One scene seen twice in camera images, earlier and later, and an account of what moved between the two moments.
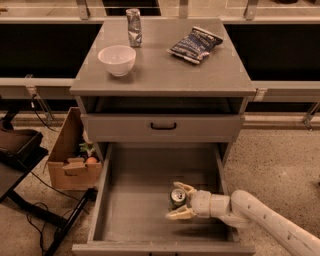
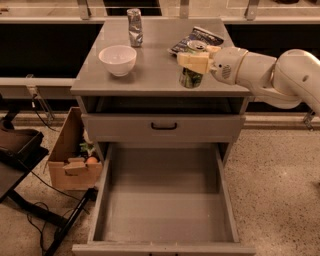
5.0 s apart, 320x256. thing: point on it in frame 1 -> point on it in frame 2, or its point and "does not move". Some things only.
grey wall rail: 36,88 does not move
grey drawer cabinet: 165,99 does not move
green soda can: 177,198 -> 190,79
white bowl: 118,59 does not move
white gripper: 201,202 -> 227,65
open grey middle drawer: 133,200 does not move
